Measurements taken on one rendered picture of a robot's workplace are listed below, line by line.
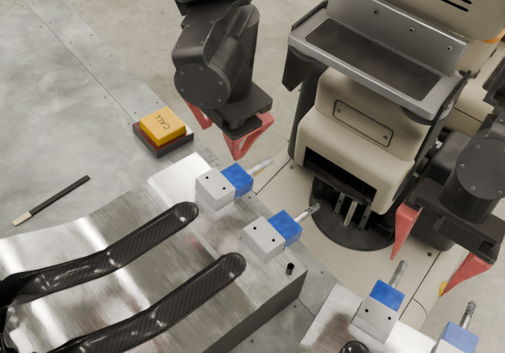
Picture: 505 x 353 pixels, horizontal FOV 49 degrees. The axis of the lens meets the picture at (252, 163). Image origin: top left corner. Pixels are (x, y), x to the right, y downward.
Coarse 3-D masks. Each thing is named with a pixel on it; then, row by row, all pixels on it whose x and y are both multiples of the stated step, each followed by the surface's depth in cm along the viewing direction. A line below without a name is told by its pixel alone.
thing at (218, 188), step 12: (228, 168) 83; (240, 168) 84; (252, 168) 85; (204, 180) 80; (216, 180) 80; (228, 180) 82; (240, 180) 82; (252, 180) 83; (204, 192) 80; (216, 192) 79; (228, 192) 79; (240, 192) 82; (216, 204) 79
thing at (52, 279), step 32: (160, 224) 79; (96, 256) 74; (128, 256) 75; (224, 256) 75; (0, 288) 65; (32, 288) 67; (64, 288) 67; (192, 288) 73; (0, 320) 62; (128, 320) 68; (160, 320) 70; (0, 352) 66; (32, 352) 59; (64, 352) 62; (96, 352) 63
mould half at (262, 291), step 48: (144, 192) 81; (192, 192) 82; (0, 240) 69; (48, 240) 73; (96, 240) 76; (192, 240) 77; (240, 240) 77; (96, 288) 70; (144, 288) 72; (240, 288) 73; (288, 288) 75; (48, 336) 62; (192, 336) 69; (240, 336) 75
